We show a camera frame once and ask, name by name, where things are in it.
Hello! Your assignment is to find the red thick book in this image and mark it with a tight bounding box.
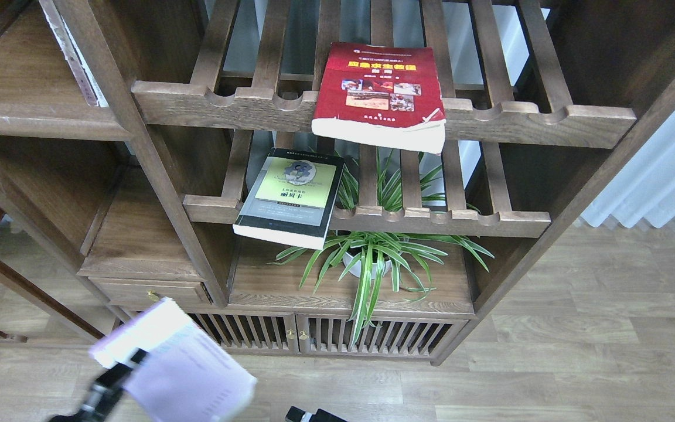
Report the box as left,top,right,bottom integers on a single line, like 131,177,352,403
311,42,446,154

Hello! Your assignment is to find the brass drawer knob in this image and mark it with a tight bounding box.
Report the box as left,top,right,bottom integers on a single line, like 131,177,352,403
146,290,161,302

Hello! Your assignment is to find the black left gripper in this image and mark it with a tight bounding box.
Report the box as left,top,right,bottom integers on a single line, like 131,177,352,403
49,349,148,422

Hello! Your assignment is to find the white plant pot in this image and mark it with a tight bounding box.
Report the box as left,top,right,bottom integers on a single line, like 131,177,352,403
342,248,379,280

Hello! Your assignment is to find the black and green book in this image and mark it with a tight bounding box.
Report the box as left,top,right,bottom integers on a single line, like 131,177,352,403
233,148,345,250

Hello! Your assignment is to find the white lavender book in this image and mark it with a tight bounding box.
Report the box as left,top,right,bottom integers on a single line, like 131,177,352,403
89,298,257,421

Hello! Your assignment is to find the worn standing book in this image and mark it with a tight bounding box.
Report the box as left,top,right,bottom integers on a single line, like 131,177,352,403
39,0,109,107

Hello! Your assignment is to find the white curtain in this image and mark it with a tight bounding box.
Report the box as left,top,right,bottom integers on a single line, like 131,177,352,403
581,111,675,228

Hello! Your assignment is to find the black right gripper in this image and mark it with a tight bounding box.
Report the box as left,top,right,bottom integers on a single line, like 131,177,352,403
285,406,347,422

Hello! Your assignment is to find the dark wooden bookshelf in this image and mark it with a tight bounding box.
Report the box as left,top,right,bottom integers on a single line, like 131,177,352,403
0,1,675,365

